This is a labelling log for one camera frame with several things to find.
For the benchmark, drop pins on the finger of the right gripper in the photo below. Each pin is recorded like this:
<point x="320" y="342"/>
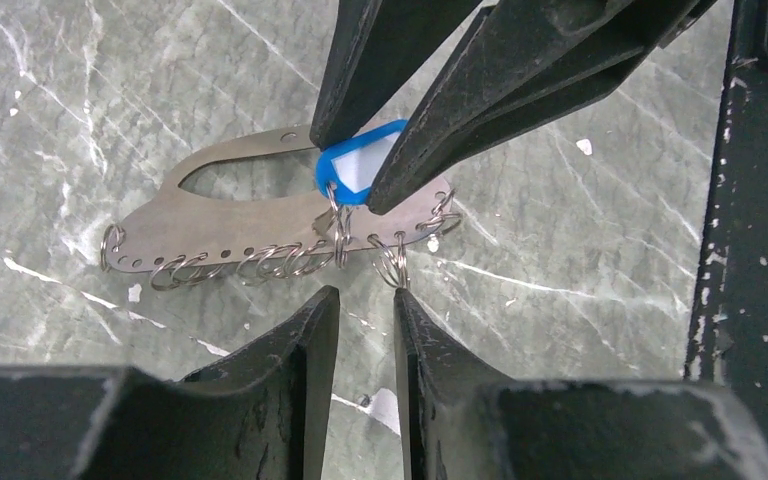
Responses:
<point x="376" y="47"/>
<point x="521" y="65"/>

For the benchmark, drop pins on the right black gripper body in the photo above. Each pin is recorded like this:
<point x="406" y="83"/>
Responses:
<point x="728" y="336"/>

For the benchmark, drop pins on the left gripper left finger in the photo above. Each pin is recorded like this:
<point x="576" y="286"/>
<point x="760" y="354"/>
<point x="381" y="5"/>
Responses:
<point x="259" y="413"/>

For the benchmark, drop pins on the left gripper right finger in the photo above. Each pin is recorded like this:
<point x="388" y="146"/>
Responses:
<point x="460" y="418"/>

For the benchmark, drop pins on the blue key tag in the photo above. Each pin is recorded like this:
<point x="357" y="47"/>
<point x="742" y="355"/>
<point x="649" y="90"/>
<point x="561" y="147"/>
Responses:
<point x="352" y="165"/>

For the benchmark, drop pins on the metal key holder plate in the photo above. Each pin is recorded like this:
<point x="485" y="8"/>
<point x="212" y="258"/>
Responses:
<point x="179" y="238"/>

